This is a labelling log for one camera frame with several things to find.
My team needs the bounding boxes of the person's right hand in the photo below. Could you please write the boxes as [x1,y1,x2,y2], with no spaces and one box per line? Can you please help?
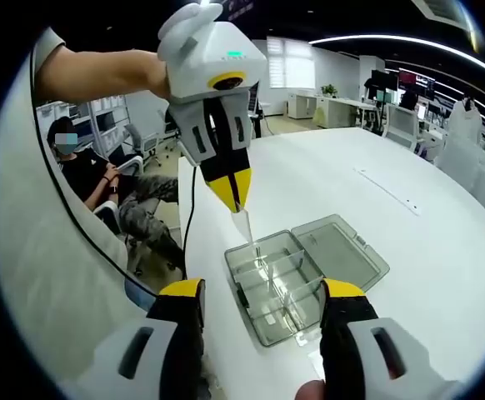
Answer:
[295,379,326,400]

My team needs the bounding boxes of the grey transparent guide fixture box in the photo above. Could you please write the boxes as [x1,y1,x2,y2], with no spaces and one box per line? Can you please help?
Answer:
[224,213,392,348]

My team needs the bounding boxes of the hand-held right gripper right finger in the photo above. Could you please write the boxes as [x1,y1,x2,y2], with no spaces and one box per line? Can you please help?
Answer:
[319,277,456,400]

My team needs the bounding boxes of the white coat on stand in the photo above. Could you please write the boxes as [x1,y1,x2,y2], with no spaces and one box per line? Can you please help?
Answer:
[450,94,484,143]

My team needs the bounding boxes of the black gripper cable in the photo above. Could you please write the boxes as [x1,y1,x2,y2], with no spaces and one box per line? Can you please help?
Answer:
[28,52,197,295]

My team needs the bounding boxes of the white office chair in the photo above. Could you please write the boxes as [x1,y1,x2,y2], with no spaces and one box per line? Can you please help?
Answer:
[382,102,422,152]

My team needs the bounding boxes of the long white desk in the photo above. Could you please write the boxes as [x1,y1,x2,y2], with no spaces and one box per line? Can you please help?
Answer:
[287,91,378,130]

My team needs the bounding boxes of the person's white shirt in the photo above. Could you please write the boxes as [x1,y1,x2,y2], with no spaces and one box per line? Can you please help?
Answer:
[0,27,160,376]

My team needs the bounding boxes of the grey office chair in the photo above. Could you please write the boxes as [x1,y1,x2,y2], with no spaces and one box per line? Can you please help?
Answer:
[122,122,163,168]

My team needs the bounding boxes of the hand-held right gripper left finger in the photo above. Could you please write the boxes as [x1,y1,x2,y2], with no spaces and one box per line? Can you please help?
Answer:
[75,277,207,400]

